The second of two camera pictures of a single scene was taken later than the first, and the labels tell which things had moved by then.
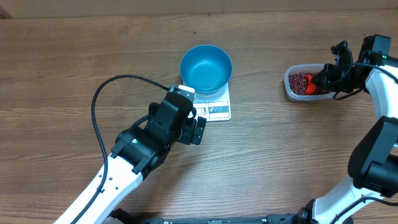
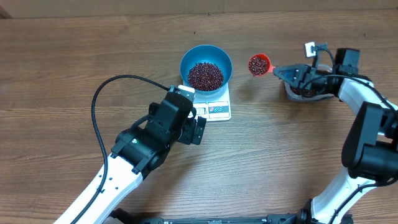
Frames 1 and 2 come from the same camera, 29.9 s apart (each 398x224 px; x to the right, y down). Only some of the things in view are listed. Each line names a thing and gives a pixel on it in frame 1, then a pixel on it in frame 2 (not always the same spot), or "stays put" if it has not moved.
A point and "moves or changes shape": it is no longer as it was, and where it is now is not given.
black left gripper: x=189 y=136 stays put
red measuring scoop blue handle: x=311 y=88 moves or changes shape
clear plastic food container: x=303 y=68 stays put
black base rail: x=125 y=216 stays put
